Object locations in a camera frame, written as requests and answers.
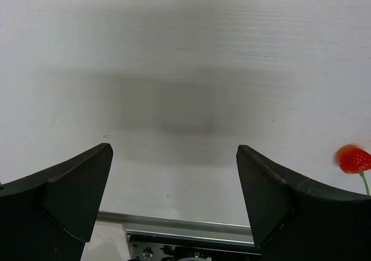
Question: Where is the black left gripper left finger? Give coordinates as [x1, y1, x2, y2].
[1, 143, 113, 260]

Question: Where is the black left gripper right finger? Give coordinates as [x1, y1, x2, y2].
[237, 145, 370, 260]

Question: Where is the red fake strawberry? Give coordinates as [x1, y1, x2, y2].
[336, 144, 370, 195]

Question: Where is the aluminium table edge rail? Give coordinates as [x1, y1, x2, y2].
[97, 212, 254, 247]

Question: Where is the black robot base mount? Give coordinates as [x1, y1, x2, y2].
[128, 234, 261, 260]

